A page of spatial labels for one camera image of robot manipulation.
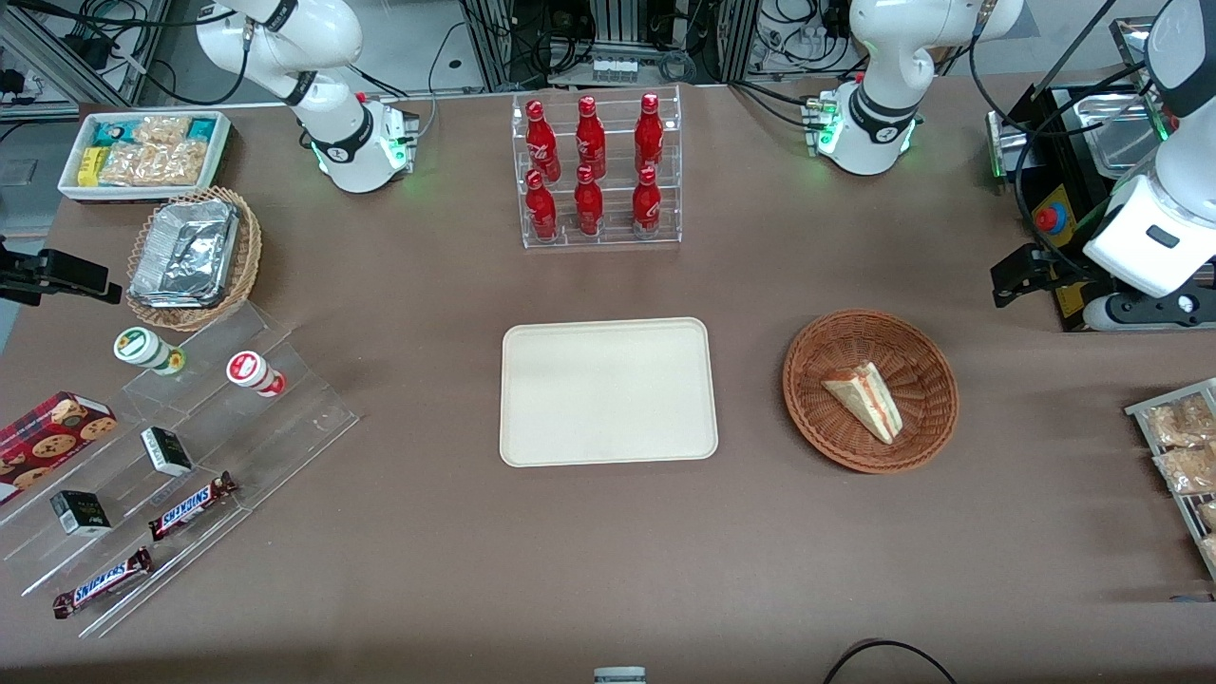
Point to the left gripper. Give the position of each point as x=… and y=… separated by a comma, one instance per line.
x=1064, y=265

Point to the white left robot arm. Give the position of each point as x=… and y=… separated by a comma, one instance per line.
x=883, y=114

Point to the steel tray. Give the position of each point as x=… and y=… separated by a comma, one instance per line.
x=1130, y=43
x=1121, y=133

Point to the light wicker basket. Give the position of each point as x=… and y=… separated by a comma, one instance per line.
x=247, y=256

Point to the grey metal snack tray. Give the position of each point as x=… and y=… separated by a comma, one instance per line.
x=1137, y=410

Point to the brown wicker basket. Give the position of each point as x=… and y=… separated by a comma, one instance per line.
x=855, y=332

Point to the triangular wrapped sandwich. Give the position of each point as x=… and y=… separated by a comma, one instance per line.
x=866, y=399

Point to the cream plastic tray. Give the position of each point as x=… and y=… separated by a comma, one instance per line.
x=608, y=391

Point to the red emergency stop button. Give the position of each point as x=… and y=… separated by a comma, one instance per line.
x=1047, y=219

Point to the white plastic snack container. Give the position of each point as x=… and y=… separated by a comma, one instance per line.
x=68, y=185

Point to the green lid yogurt cup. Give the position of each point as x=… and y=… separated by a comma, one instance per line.
x=142, y=348

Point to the stack of foil trays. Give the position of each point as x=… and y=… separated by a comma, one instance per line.
x=185, y=252

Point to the yellow snack packet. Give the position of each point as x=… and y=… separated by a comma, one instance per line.
x=90, y=167

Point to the large clear cracker bag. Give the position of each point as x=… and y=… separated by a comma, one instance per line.
x=152, y=164

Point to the large teal snack packet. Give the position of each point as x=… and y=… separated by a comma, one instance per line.
x=112, y=133

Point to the black control box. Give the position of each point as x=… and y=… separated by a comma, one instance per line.
x=1050, y=123

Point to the red tartan cookie box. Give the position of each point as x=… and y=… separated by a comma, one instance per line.
x=47, y=442

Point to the small clear cracker bag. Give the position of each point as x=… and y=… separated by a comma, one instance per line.
x=161, y=129

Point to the small teal snack packet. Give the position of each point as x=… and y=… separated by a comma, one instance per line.
x=202, y=129

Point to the red lid yogurt cup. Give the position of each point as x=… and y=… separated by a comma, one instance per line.
x=252, y=370

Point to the dark green small box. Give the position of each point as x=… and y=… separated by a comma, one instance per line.
x=81, y=513
x=166, y=452

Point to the clear pastry bag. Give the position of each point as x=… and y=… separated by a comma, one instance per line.
x=1183, y=421
x=1210, y=551
x=1187, y=470
x=1207, y=515

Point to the grey metal shelf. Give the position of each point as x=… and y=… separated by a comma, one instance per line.
x=57, y=47

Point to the clear acrylic stepped shelf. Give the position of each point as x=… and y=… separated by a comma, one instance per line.
x=266, y=437

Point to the Snickers chocolate bar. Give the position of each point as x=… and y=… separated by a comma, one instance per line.
x=190, y=506
x=103, y=582

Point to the red cola bottle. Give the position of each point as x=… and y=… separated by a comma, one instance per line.
x=646, y=203
x=542, y=142
x=590, y=141
x=588, y=206
x=541, y=211
x=649, y=136

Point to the clear acrylic bottle rack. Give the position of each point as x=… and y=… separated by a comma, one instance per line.
x=617, y=114

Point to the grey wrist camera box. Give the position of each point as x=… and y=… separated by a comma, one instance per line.
x=1111, y=312

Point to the aluminium frame rack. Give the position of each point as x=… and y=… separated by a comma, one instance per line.
x=617, y=38

